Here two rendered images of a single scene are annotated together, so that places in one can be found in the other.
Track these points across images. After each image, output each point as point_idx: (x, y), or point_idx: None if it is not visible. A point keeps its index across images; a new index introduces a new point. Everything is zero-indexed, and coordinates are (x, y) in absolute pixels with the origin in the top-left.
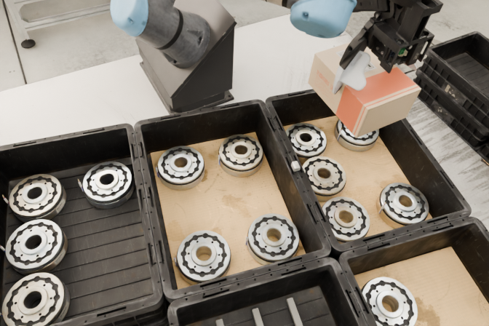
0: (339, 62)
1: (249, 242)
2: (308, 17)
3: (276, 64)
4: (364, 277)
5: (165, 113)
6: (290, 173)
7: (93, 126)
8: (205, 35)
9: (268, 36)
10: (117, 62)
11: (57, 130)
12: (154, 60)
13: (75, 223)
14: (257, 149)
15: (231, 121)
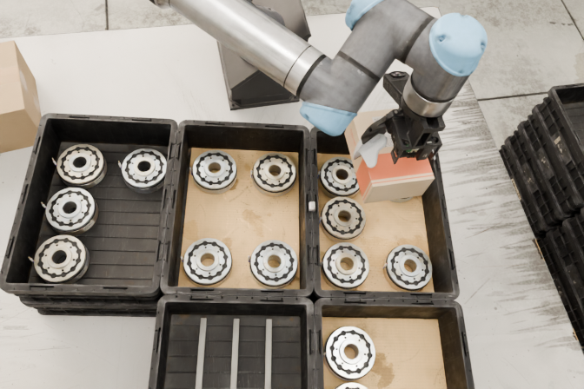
0: (361, 136)
1: (250, 261)
2: (308, 120)
3: None
4: (343, 321)
5: (225, 99)
6: (305, 212)
7: (151, 95)
8: None
9: None
10: (193, 27)
11: (116, 90)
12: None
13: (108, 198)
14: (290, 174)
15: (275, 139)
